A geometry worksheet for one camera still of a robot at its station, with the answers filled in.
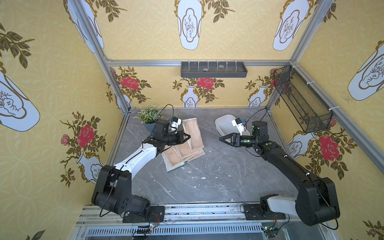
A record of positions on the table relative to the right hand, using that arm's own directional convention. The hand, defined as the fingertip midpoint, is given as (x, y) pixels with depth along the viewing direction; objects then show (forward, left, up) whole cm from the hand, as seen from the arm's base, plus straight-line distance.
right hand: (221, 142), depth 77 cm
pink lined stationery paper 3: (0, +28, -19) cm, 34 cm away
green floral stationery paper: (-7, +29, -20) cm, 36 cm away
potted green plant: (+20, +44, -4) cm, 48 cm away
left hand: (+5, +16, -3) cm, 17 cm away
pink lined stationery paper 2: (+4, +20, -19) cm, 28 cm away
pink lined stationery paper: (+12, +16, -3) cm, 20 cm away
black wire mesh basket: (+17, -50, +3) cm, 53 cm away
